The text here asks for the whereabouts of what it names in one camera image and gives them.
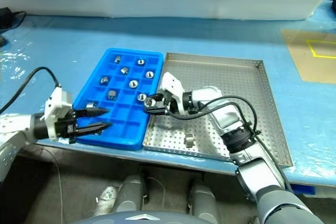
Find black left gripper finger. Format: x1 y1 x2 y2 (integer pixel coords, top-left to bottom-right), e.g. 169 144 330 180
74 107 111 117
76 122 114 137

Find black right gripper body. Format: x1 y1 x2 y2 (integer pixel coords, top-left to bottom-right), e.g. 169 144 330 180
156 91 179 116

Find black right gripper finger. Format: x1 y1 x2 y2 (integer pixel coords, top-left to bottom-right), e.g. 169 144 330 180
142 106 169 116
146 92 164 101

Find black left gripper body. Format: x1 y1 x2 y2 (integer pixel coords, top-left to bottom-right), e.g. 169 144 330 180
54 109 79 145

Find blue compartment tray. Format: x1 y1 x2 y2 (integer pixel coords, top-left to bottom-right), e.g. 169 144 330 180
72 47 165 152

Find perforated metal tray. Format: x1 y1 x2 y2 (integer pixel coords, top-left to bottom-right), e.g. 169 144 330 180
143 52 294 167

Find white mottled foot cover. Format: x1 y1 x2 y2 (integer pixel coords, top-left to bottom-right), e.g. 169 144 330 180
96 185 119 217

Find dark grey rounded leg shell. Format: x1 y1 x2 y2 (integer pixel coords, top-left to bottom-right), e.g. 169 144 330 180
187 179 221 219
118 174 148 213

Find grey robot chest shell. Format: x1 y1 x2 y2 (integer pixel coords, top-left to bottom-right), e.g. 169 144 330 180
69 209 211 224

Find brown cardboard sheet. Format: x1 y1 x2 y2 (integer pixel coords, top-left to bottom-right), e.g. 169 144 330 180
280 28 336 83

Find blue plastic piece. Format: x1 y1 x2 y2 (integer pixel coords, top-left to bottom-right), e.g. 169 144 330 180
291 185 316 196

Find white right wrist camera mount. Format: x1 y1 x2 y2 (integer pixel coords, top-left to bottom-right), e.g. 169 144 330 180
158 72 186 114

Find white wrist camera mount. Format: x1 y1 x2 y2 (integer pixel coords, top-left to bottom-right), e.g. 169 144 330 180
158 72 186 114
43 87 73 141

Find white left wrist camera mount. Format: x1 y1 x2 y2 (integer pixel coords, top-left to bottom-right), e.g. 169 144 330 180
43 87 73 141

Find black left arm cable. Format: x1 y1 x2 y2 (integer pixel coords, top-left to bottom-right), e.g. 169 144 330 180
0 67 62 114

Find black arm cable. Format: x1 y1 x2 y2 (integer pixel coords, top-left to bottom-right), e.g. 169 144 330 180
166 95 293 192
0 67 62 114

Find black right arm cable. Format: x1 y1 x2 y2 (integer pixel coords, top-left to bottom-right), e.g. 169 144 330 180
166 95 293 192

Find black adapter cable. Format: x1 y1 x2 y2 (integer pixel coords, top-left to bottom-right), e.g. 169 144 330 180
0 10 27 38

